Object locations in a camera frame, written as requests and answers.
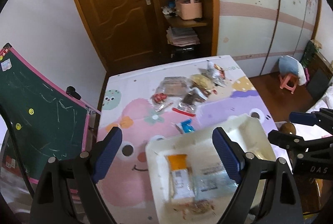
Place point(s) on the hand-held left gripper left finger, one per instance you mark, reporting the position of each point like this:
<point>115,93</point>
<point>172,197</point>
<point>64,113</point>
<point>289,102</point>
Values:
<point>108,156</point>

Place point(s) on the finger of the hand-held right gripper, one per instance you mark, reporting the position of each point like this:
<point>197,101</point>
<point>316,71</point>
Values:
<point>301,118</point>
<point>285,140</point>

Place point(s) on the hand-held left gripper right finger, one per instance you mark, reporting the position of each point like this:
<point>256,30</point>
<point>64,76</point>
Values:
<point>226,156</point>

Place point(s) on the light blue white packet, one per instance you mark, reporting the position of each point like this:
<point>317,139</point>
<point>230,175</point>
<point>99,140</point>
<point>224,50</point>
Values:
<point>210,182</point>

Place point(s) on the white plastic tray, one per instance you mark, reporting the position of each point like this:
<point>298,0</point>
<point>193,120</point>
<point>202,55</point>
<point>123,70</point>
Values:
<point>192,143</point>

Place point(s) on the small blue candy packet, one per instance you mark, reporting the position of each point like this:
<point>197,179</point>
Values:
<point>186,127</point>

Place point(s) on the orange white snack packet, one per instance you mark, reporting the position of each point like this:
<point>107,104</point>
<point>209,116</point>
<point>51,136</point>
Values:
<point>179,174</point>

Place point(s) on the clear brown nut candy packet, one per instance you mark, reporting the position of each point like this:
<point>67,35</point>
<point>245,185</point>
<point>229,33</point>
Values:
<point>200,207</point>

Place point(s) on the small red packet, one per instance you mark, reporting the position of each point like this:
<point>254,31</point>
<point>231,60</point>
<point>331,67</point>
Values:
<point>159,97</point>

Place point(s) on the yellow puffed snack packet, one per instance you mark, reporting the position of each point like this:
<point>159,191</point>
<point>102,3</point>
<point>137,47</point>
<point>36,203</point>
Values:
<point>200,81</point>

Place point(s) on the white red snack bag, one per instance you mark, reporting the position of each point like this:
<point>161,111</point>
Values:
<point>216,71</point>

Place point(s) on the clear packet of brown cakes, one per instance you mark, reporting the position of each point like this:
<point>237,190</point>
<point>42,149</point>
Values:
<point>173,86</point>

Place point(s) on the wooden bedpost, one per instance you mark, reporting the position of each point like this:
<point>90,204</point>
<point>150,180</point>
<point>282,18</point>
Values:
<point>287,127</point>

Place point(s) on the white pillow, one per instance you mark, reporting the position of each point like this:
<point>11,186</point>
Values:
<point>312,131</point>

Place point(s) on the pink plastic stool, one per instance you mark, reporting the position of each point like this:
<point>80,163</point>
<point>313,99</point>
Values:
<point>288,82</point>

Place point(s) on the printed cartoon tablecloth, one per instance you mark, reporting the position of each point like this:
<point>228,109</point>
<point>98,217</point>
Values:
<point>135,114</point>

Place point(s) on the black chalkboard knob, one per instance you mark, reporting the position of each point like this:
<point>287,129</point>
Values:
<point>72,92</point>

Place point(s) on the pink framed green chalkboard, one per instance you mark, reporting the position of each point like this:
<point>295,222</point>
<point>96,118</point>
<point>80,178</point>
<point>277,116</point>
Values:
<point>46,114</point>

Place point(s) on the small red white box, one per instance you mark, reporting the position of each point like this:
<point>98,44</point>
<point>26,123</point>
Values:
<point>10,162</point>

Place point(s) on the floral sliding wardrobe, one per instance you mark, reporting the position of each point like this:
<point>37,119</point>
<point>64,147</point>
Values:
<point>247,31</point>

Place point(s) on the stack of folded papers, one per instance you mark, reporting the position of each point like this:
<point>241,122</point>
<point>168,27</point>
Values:
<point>182,36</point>

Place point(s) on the wooden corner shelf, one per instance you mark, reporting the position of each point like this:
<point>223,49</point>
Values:
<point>187,23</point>

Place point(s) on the pink basket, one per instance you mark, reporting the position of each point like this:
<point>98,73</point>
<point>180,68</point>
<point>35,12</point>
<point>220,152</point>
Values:
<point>188,10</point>

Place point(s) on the brown wooden door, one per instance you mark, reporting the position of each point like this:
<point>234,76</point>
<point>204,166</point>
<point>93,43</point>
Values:
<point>111,5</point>

